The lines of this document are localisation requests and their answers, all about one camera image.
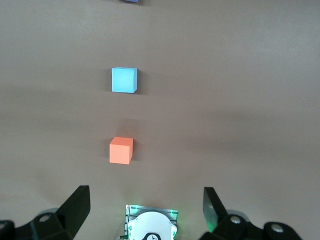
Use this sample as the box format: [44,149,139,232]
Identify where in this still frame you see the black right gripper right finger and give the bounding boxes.
[201,187,302,240]

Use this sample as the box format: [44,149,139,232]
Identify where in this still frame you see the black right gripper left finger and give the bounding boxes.
[0,185,91,240]

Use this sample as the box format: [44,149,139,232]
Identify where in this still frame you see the blue foam block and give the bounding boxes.
[110,66,139,94]

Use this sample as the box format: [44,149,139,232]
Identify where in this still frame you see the orange foam block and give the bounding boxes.
[109,136,134,165]

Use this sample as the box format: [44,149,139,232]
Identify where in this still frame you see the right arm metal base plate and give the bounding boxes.
[124,204,180,240]

